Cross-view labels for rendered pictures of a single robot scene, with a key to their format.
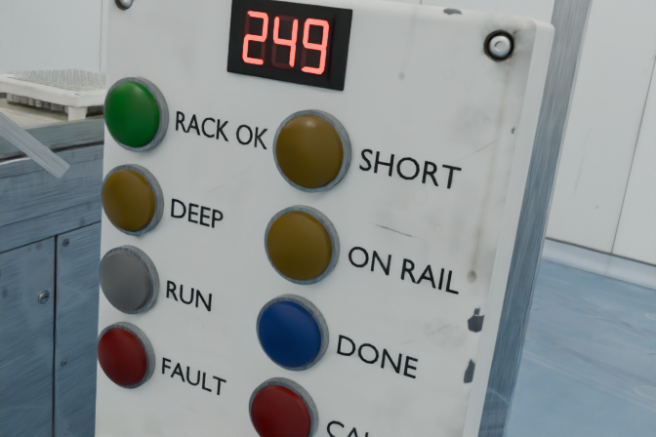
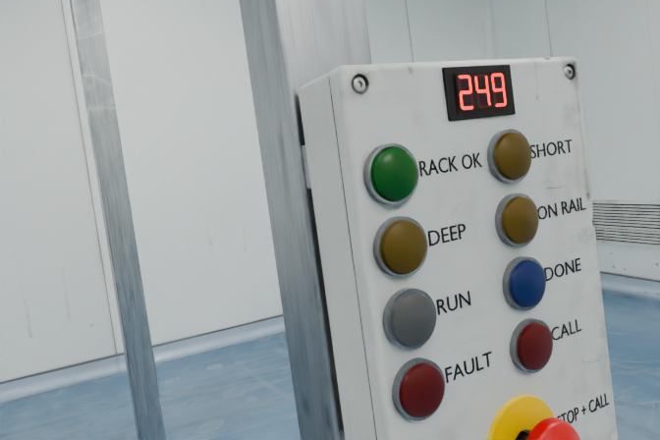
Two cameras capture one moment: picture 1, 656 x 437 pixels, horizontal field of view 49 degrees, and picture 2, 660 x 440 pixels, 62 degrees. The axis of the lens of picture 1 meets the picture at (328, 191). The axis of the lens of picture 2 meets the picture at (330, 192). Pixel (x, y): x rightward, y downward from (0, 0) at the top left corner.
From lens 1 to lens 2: 34 cm
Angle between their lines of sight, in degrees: 52
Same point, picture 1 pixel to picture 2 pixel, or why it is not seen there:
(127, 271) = (421, 305)
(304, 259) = (531, 224)
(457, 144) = (567, 128)
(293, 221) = (520, 202)
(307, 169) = (521, 165)
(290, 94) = (487, 125)
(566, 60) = (121, 196)
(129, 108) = (400, 167)
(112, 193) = (398, 245)
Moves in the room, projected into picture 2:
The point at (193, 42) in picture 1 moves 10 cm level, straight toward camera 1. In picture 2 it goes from (420, 106) to (646, 68)
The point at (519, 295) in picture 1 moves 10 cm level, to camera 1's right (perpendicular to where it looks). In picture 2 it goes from (149, 388) to (183, 372)
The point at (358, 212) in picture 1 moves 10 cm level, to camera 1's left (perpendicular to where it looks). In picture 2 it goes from (536, 185) to (464, 210)
